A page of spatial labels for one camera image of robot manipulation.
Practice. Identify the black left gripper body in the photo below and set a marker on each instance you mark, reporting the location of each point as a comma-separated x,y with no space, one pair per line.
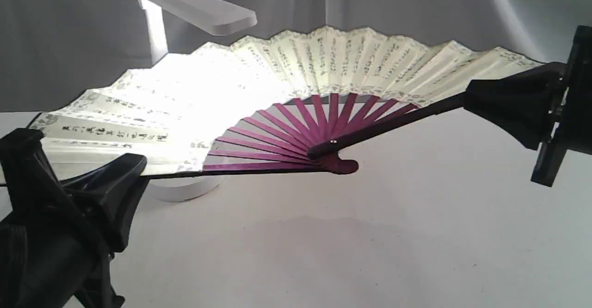
49,251

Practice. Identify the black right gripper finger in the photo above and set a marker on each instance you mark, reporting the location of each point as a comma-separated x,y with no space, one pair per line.
528,127
529,90

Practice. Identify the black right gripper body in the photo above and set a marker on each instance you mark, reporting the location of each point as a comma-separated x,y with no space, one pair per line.
572,115

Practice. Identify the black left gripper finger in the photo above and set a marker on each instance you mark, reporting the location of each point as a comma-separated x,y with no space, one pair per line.
111,204
108,174

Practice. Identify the cream paper folding fan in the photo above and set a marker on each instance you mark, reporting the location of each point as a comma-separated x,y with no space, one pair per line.
261,103

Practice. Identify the white desk lamp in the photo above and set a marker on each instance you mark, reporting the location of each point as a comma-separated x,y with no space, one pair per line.
216,17

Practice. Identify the grey backdrop curtain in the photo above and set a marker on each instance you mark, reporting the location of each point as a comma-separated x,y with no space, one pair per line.
53,50

